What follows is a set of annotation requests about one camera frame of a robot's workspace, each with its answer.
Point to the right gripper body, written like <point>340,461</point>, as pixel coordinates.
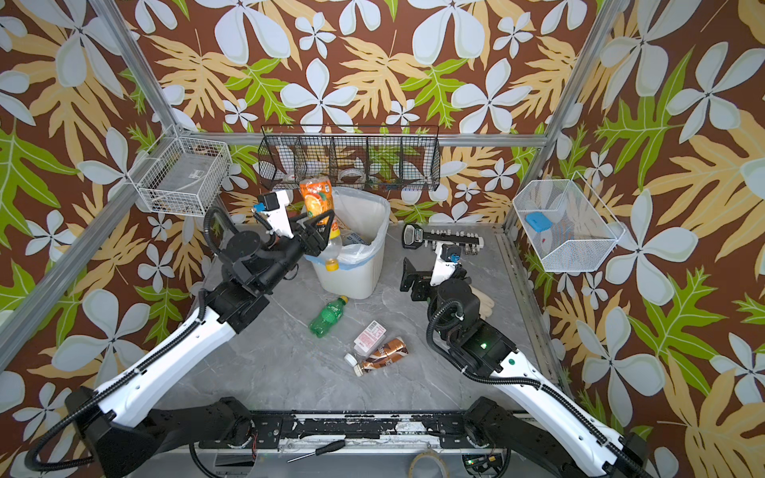
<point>422,279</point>

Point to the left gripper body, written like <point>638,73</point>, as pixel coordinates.
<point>283,258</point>

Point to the orange label juice bottle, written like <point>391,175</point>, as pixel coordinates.
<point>319,200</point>

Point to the brown coffee drink bottle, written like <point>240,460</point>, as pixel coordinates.
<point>386,355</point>

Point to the pink label clear bottle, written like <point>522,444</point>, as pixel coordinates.
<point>369,339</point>

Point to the small green soda bottle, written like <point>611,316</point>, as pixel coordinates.
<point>329,317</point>

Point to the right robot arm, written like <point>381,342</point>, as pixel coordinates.
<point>562,438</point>

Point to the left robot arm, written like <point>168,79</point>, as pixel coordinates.
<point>118,425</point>

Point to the white plastic trash bin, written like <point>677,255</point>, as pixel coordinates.
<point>358,283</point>

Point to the blue object in basket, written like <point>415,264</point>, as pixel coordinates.
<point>538,221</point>

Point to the white mesh basket right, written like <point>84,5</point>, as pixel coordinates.
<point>585,230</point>

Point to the tape roll front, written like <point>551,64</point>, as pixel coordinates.
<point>428,464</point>

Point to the socket set on rail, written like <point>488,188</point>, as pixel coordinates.
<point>414,237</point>

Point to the black wire wall basket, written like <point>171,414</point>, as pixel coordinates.
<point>394,157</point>

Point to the white wire basket left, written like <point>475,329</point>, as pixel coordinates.
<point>181,174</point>

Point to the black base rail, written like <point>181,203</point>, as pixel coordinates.
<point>446,429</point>

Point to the black handle screwdriver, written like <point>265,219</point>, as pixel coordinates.
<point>326,449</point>

